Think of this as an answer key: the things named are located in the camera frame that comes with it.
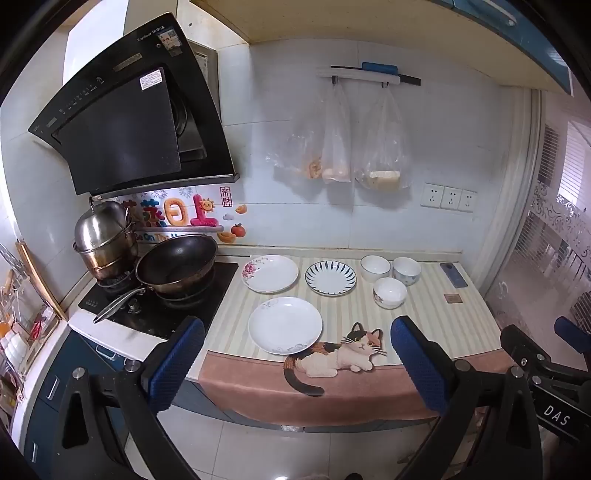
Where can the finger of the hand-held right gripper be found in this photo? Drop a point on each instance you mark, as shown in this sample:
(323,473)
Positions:
(521,346)
(572,330)

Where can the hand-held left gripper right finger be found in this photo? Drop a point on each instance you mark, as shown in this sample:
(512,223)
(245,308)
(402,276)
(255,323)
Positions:
(420,364)

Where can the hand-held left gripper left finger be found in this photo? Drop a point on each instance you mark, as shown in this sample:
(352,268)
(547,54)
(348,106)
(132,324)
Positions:
(178,360)

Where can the white bowl blue print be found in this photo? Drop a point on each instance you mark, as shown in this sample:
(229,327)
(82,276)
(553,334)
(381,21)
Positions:
(390,294)

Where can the white bowl blue flowers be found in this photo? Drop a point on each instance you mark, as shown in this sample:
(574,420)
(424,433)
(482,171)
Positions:
(407,271)

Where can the white bowl dark rim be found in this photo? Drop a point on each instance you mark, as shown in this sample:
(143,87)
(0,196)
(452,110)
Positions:
(375,267)

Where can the white plate grey print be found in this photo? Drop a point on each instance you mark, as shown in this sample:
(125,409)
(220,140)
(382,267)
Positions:
(285,325)

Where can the white plate blue striped rim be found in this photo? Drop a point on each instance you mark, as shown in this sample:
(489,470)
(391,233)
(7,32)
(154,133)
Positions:
(330,278)

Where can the white plate pink floral print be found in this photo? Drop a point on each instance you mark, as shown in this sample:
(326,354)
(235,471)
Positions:
(272,274)

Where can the black glass gas stove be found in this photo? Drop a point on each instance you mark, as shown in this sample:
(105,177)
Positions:
(219,279)

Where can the striped cat-print mat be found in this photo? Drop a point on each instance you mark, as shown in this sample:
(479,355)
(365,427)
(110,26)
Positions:
(344,314)

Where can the patterned glass sliding door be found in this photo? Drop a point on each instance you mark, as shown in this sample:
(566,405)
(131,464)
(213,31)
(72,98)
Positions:
(549,240)

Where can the blue smartphone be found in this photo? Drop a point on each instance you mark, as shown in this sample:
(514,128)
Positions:
(452,275)

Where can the blue base cabinet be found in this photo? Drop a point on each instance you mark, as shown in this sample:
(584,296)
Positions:
(51,397)

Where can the stainless steel steamer pot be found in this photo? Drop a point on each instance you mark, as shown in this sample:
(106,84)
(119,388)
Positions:
(101,226)

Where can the wooden cutting board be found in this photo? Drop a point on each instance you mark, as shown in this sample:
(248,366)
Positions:
(41,281)

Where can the clear plastic bag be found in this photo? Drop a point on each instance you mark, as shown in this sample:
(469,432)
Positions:
(383,147)
(336,138)
(300,138)

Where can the black range hood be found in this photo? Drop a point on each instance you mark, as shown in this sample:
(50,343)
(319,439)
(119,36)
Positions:
(115,124)

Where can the colourful wall sticker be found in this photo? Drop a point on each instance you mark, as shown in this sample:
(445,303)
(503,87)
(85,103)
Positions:
(178,217)

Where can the white wall socket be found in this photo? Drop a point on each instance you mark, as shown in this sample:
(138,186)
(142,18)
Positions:
(432,195)
(468,201)
(451,198)

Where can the white wall hook rail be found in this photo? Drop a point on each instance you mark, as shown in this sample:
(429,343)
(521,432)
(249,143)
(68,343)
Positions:
(351,74)

